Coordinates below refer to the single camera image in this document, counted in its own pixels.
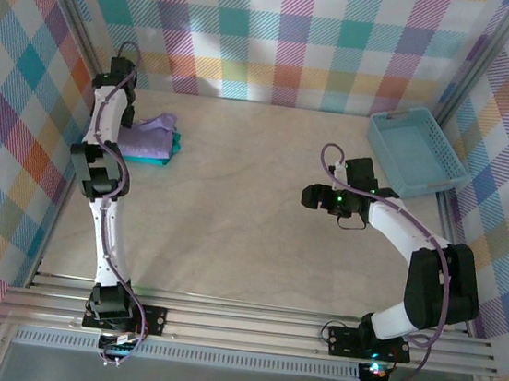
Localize purple t-shirt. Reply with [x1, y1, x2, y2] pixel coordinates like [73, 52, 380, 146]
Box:
[116, 107, 180, 166]

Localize folded teal t-shirt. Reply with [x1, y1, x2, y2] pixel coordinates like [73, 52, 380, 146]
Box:
[120, 124, 184, 172]

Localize light blue plastic basket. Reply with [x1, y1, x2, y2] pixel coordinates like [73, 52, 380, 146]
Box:
[358, 100, 478, 207]

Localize controller board with green light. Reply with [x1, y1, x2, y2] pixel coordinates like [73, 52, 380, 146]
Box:
[357, 359, 395, 381]

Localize aluminium frame post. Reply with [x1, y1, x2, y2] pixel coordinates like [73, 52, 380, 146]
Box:
[20, 0, 121, 85]
[432, 0, 509, 137]

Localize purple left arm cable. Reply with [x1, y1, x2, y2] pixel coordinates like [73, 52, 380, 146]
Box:
[65, 38, 183, 343]

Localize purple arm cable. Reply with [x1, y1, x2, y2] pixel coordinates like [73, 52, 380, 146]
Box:
[65, 38, 183, 343]
[298, 141, 469, 363]

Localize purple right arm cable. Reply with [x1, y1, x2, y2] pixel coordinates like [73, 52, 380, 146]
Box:
[298, 141, 469, 363]

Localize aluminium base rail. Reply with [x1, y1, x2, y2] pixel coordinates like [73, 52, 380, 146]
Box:
[0, 267, 504, 381]

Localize grey slotted cable duct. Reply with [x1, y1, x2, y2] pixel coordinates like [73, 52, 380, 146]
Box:
[12, 327, 361, 381]

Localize controller board with wires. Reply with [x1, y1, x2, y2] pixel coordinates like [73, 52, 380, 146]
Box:
[95, 327, 148, 371]

